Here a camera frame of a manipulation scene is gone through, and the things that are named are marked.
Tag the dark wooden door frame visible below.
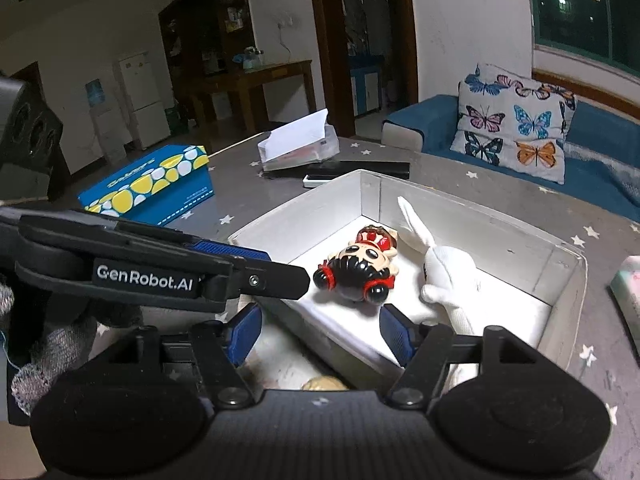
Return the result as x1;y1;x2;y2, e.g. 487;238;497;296
306;0;418;123

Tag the white plush rabbit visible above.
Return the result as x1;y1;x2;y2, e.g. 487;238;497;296
397;196;485;336

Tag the white water dispenser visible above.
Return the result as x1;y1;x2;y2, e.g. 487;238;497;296
85;77;126;156

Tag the wooden desk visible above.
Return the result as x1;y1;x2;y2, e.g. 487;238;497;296
187;59;317;128

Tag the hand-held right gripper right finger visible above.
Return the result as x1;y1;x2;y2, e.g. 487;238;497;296
378;304;555;408

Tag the pastel tissue packet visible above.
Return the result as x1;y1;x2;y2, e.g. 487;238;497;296
609;255;640;356

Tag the green framed window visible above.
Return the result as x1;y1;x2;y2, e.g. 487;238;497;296
525;0;640;73

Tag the beige peanut toy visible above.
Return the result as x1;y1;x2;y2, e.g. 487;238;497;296
301;376;348;392

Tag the black-haired cartoon doll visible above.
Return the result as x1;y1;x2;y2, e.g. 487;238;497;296
313;225;401;306

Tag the white cardboard box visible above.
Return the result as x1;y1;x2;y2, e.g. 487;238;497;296
227;169;588;376

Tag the blue white cabinet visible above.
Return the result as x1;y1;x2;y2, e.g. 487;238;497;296
348;55;386;116

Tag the blue dotted tissue box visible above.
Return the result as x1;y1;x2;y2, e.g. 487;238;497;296
77;145;217;226

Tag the white refrigerator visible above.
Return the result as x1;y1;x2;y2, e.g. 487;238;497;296
117;50;171;151

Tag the white tissue pack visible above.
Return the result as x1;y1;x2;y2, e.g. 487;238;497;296
257;108;341;173

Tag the black remote control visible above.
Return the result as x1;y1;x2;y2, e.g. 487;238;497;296
262;160;411;181

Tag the blue sofa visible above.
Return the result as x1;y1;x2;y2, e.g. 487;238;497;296
381;92;640;221

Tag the dark wooden bookshelf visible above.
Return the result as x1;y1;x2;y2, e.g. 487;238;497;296
159;0;256;111

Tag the grey star-print tablecloth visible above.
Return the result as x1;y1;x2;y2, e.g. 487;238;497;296
47;132;640;441

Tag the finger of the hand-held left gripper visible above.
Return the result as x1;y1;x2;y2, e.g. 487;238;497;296
202;259;312;307
184;233;274;267

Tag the person's left hand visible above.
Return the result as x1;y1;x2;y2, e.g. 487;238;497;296
0;281;144;409

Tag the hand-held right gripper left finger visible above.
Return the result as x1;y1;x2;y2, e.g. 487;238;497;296
100;304;264;409

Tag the butterfly print pillow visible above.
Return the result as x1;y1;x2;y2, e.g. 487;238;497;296
450;63;577;185

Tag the pale blue container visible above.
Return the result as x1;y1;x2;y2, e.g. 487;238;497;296
235;47;266;68

